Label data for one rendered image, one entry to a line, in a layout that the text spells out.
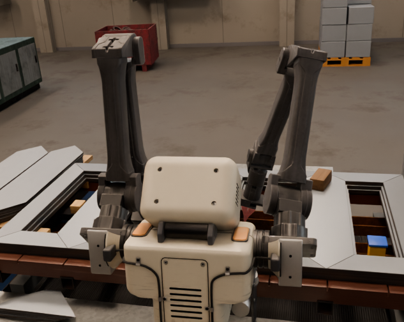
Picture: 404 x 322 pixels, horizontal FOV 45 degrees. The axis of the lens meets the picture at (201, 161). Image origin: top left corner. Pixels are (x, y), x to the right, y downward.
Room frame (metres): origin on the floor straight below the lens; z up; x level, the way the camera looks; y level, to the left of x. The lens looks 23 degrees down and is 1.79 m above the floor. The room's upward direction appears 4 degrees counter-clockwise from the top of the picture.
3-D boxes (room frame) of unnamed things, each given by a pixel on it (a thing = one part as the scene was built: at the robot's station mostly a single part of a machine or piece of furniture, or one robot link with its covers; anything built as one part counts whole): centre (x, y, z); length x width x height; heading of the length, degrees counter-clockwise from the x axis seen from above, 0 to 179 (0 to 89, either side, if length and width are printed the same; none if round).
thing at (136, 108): (1.25, 0.19, 1.40); 0.11 x 0.06 x 0.43; 78
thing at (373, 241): (1.37, -0.57, 0.88); 0.06 x 0.06 x 0.02; 76
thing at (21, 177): (2.21, 0.90, 0.82); 0.80 x 0.40 x 0.06; 166
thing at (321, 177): (1.85, -0.50, 0.89); 0.12 x 0.06 x 0.05; 149
